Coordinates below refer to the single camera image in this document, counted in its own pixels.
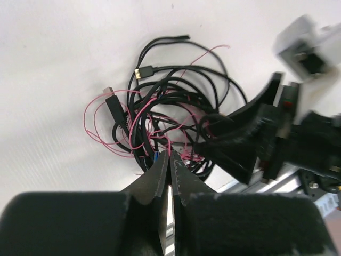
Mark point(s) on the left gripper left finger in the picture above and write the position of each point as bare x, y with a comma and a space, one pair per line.
128, 222

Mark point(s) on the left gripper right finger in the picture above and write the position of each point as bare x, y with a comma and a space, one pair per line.
211, 223

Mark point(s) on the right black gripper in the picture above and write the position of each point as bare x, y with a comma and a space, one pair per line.
249, 133

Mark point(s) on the aluminium mounting rail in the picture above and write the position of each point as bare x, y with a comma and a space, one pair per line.
286, 182

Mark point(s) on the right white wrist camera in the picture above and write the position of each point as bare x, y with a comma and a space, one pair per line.
306, 52

